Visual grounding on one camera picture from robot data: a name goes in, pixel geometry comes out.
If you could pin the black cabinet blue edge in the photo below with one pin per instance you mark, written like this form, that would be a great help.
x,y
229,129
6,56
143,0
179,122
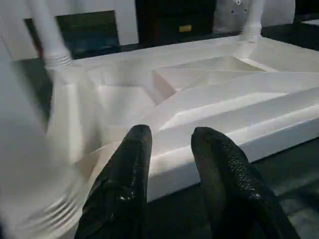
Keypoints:
x,y
174,15

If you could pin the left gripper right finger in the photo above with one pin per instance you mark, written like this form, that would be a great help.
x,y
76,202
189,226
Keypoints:
x,y
229,186

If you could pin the white cabinet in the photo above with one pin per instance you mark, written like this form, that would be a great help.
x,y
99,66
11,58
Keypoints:
x,y
87,12

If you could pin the white plastic table top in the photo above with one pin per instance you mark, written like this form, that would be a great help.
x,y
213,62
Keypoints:
x,y
224,99

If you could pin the white flat board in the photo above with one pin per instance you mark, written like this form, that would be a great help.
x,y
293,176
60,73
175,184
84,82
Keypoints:
x,y
310,22

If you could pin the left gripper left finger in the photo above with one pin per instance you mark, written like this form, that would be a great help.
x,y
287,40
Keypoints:
x,y
124,186

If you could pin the small brass object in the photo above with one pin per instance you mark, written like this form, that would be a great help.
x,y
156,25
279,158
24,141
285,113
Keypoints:
x,y
185,28

